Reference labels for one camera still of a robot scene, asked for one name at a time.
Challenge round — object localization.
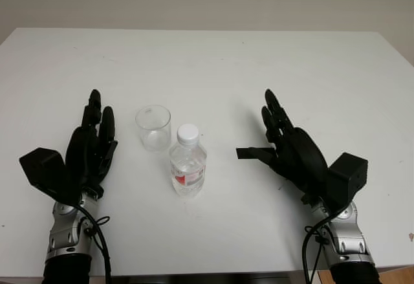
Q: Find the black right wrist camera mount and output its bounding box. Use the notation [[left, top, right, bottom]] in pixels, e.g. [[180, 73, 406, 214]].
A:
[[324, 152, 369, 206]]

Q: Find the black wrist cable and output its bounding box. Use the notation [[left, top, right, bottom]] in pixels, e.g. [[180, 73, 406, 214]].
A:
[[301, 211, 342, 284], [73, 202, 113, 284]]

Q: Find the clear plastic water bottle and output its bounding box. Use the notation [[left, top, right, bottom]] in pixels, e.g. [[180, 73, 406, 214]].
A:
[[169, 124, 208, 198]]

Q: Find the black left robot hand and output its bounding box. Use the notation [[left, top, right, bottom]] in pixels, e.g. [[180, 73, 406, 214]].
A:
[[64, 89, 119, 198]]

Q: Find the clear plastic cup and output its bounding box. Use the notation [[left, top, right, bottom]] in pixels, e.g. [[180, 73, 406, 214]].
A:
[[135, 104, 172, 153]]

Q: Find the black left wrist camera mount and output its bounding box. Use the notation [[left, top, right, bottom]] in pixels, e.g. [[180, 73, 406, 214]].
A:
[[19, 147, 82, 206]]

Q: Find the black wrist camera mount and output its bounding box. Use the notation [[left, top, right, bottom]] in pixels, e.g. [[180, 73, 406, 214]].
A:
[[19, 147, 82, 206], [324, 152, 369, 206]]

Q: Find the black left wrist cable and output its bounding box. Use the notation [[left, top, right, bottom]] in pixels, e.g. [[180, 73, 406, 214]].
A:
[[73, 202, 113, 284]]

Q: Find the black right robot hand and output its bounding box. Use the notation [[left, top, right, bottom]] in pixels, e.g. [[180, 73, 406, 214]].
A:
[[257, 88, 329, 206]]

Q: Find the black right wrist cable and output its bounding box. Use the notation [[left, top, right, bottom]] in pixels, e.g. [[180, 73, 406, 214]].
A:
[[301, 211, 342, 284]]

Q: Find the dark robot body edge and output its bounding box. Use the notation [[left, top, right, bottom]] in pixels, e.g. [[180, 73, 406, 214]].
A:
[[109, 274, 305, 284]]

